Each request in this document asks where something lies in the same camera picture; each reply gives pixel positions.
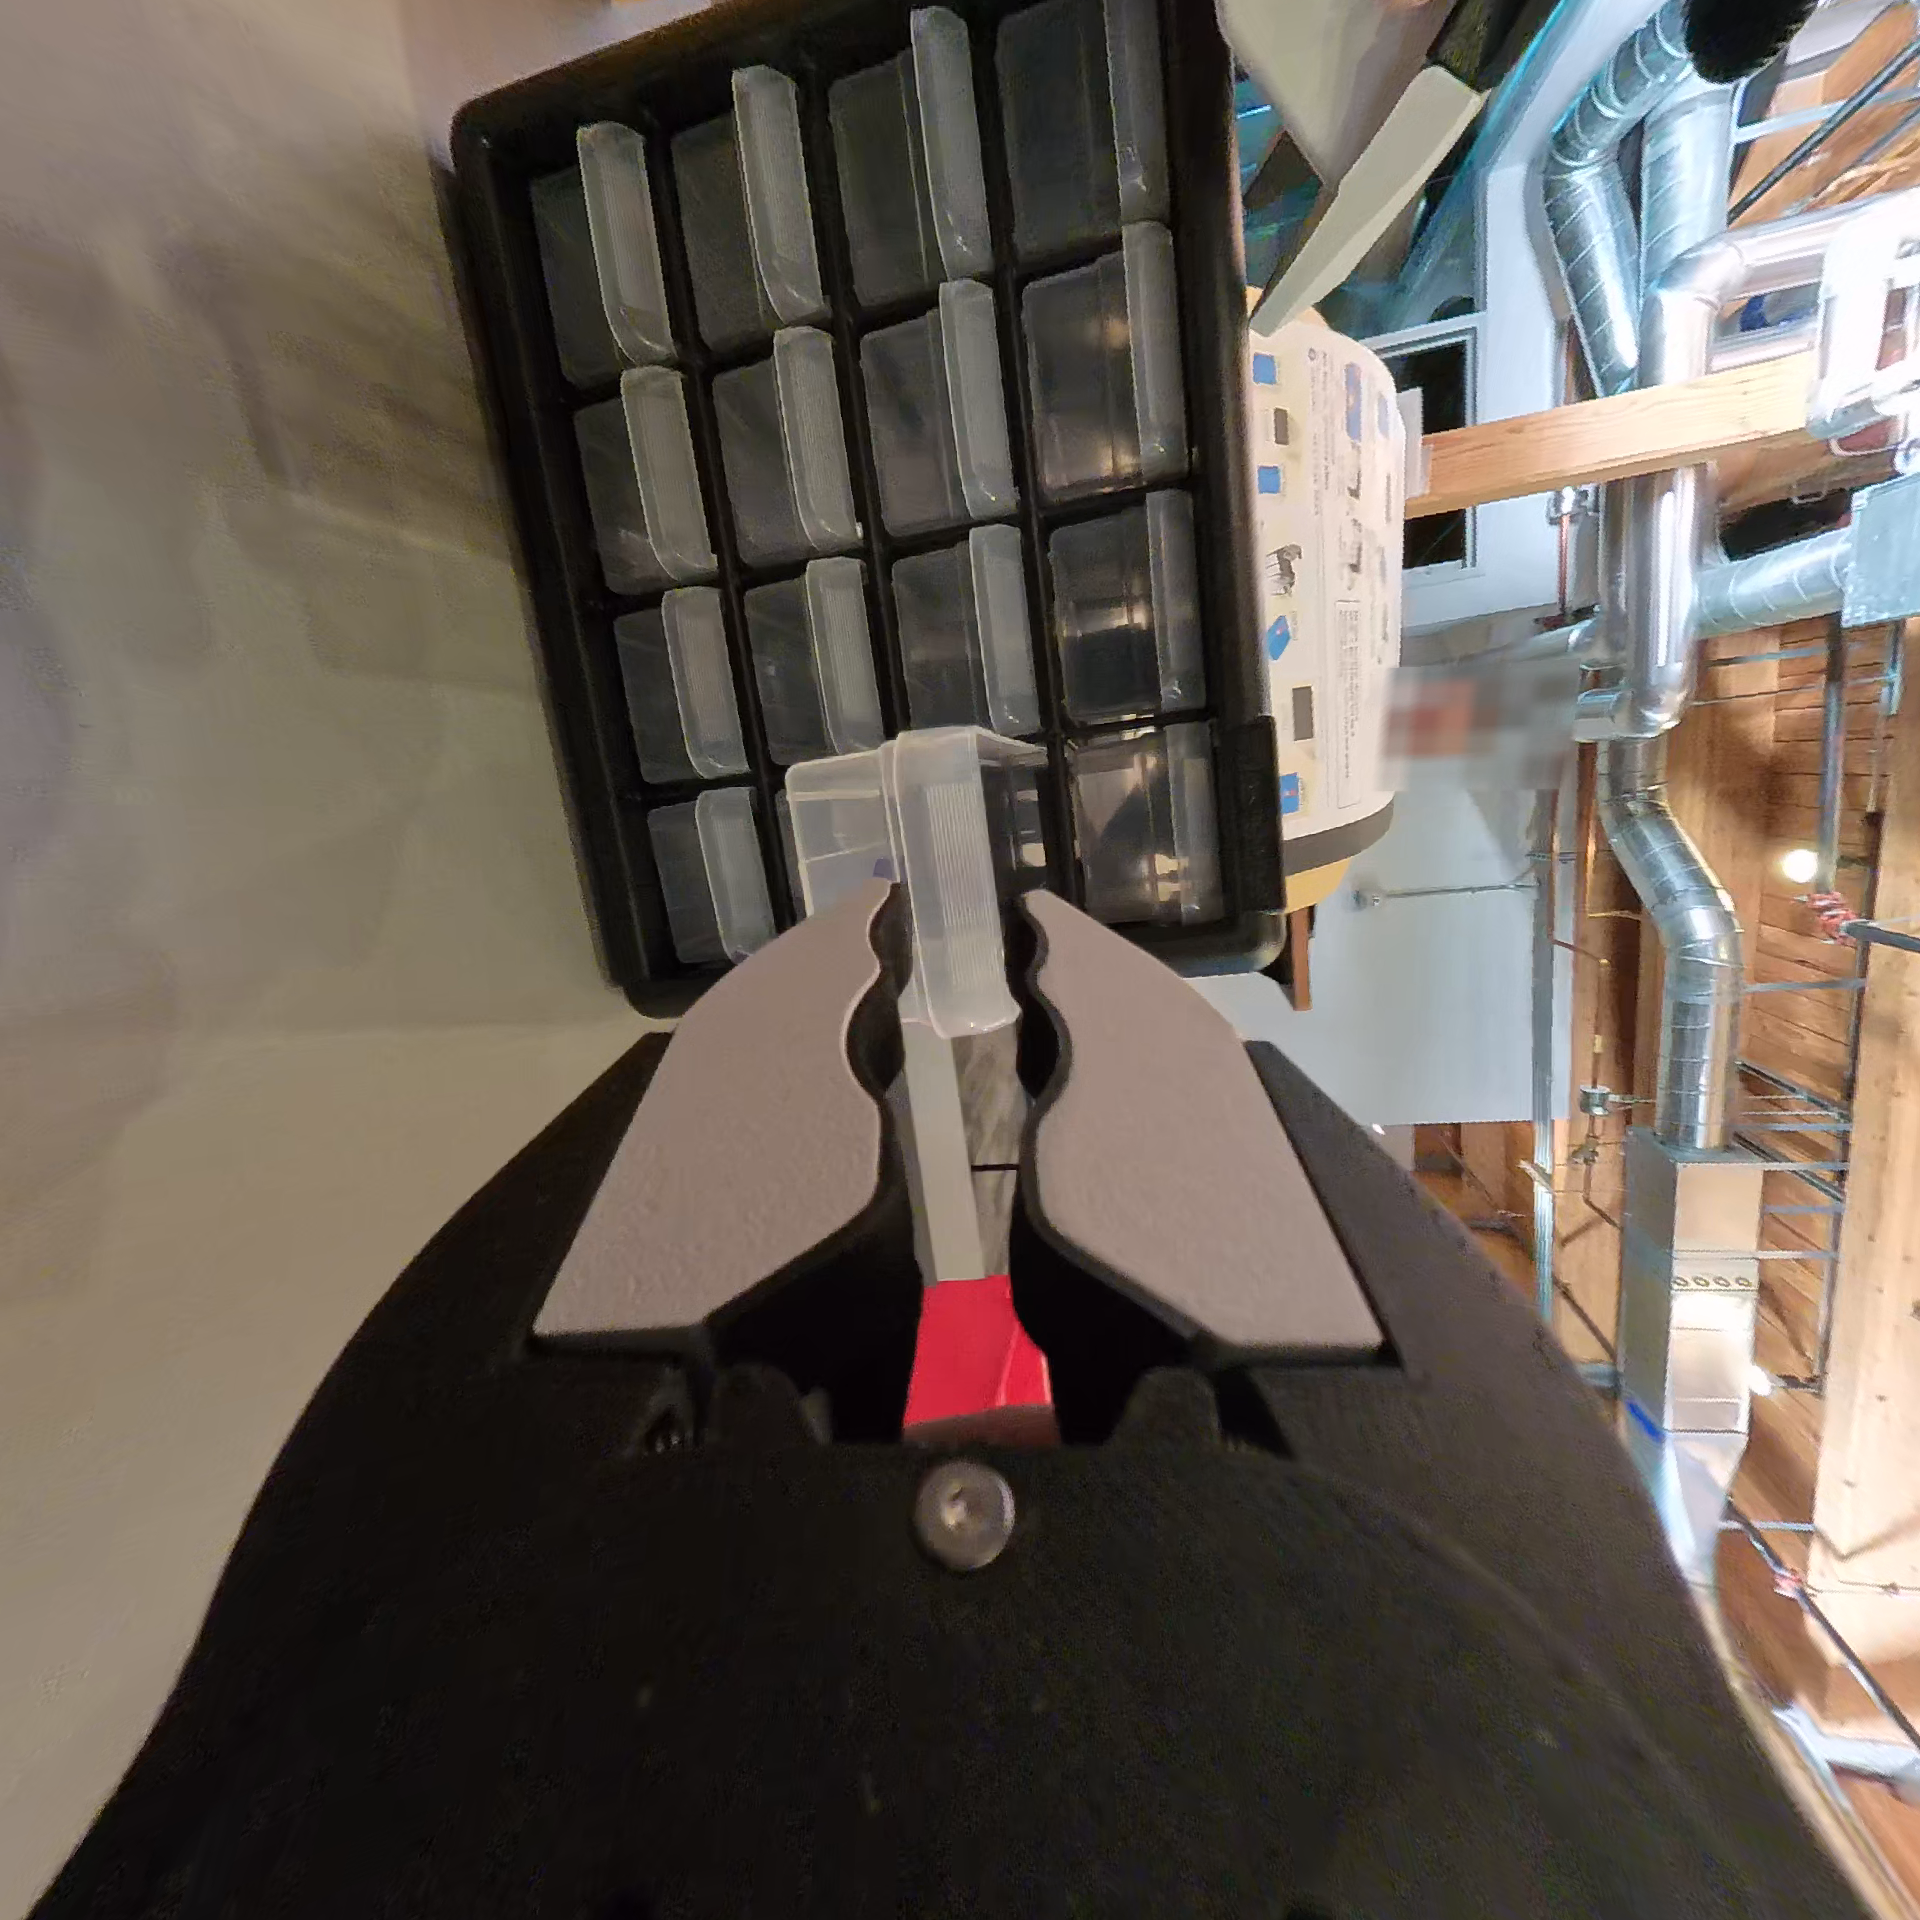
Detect galvanised duct box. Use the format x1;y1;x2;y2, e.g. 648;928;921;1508
1617;1134;1763;1501

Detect silver spiral ventilation duct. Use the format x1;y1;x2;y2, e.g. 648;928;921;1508
1593;732;1751;1157

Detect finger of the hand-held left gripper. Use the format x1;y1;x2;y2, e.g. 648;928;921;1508
1247;63;1493;340

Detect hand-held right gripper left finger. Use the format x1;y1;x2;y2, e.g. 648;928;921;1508
529;874;921;1360

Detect silver insulated pipes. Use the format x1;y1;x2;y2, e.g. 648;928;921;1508
1545;0;1863;737

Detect white printed sheet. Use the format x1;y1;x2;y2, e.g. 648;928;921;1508
1247;305;1415;872

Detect clear plastic pulled-out drawer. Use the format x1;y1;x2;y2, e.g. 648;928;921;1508
781;731;1055;1042

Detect grey rectangular metal duct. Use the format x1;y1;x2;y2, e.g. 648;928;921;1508
1840;488;1920;630

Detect red block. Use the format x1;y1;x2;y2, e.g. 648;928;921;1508
897;1274;1060;1451

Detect wooden beam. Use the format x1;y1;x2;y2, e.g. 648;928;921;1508
1398;360;1820;520

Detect black drawer cabinet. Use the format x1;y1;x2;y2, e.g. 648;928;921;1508
448;0;1290;1023

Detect set of clear cabinet drawers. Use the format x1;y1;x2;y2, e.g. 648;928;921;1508
529;0;1222;968

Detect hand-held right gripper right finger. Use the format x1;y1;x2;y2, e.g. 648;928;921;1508
1010;890;1386;1363

